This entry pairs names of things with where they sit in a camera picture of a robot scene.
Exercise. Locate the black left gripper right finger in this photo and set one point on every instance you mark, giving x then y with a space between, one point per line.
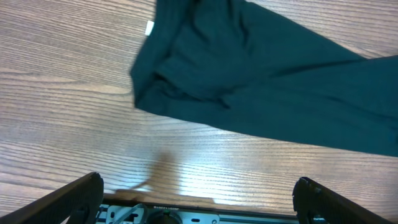
315 203

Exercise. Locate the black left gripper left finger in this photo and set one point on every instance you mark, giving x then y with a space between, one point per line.
77 202

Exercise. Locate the black t-shirt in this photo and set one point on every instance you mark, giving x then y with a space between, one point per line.
237 66

